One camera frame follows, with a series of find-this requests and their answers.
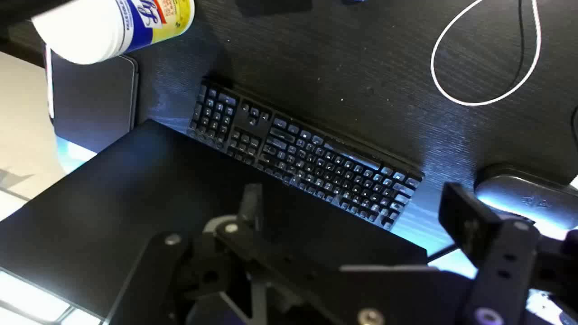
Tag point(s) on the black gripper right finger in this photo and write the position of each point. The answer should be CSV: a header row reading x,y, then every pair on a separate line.
x,y
499,258

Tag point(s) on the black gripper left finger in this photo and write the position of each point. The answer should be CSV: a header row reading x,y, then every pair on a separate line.
x,y
173,263

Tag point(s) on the black computer monitor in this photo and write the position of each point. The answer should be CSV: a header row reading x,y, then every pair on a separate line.
x,y
120,209

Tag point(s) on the black computer keyboard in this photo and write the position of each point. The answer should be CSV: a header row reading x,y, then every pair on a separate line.
x,y
301,155

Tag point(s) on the dark gray flat panel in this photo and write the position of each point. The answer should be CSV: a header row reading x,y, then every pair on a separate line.
x,y
91,101

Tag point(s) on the disinfecting wipes canister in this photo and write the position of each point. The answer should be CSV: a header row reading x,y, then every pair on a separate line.
x,y
102,29

